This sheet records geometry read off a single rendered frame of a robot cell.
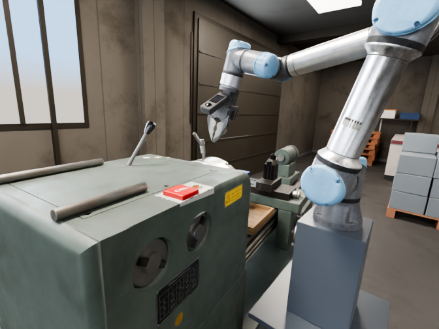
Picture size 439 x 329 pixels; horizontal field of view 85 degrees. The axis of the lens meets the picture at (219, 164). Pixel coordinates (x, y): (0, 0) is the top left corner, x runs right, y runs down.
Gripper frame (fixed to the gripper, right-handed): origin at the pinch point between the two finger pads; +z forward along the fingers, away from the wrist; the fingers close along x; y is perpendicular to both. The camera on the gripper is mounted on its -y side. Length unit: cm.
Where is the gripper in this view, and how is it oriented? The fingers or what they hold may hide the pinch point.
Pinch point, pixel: (213, 139)
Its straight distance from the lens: 93.8
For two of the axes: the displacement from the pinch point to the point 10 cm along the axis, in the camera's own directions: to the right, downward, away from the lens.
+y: 5.2, -1.7, 8.3
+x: -8.2, -3.9, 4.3
